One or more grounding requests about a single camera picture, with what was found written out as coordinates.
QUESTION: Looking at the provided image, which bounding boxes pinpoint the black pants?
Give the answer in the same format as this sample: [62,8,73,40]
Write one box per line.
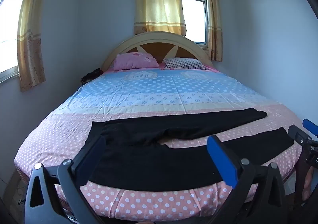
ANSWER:
[80,107,295,192]

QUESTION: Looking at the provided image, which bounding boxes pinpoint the person right hand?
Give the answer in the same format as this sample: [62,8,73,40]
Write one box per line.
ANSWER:
[302,166,314,201]

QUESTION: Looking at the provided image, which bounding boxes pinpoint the polka dot bed sheet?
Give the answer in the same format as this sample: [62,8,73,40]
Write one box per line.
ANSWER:
[14,68,302,221]

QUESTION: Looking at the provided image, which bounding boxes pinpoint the striped pillow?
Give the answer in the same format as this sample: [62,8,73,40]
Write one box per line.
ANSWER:
[163,57,207,70]

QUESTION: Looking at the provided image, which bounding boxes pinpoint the black item beside bed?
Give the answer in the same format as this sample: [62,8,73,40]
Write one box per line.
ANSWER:
[80,68,103,86]

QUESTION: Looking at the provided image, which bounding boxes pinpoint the yellow left window curtain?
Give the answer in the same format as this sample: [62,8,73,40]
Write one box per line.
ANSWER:
[17,0,45,92]

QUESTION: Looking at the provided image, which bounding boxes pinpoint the cream wooden headboard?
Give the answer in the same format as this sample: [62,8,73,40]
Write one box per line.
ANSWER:
[101,32,213,72]

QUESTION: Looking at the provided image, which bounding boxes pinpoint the yellow right curtain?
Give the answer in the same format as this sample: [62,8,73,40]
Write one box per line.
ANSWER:
[207,0,223,62]

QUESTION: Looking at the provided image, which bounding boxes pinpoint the pink pillow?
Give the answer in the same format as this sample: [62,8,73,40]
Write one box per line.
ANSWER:
[113,52,159,70]

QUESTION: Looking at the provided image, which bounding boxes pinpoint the back window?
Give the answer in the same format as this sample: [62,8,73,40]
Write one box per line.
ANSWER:
[182,0,207,47]

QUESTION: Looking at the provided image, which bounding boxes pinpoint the window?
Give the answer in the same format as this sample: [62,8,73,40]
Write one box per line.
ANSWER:
[182,0,207,47]
[0,0,22,82]

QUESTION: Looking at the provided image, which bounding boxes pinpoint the yellow centre curtain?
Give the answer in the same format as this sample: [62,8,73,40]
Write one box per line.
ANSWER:
[134,0,186,36]

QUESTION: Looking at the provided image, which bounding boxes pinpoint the left side window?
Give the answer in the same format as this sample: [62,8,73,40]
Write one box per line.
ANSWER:
[0,0,22,82]

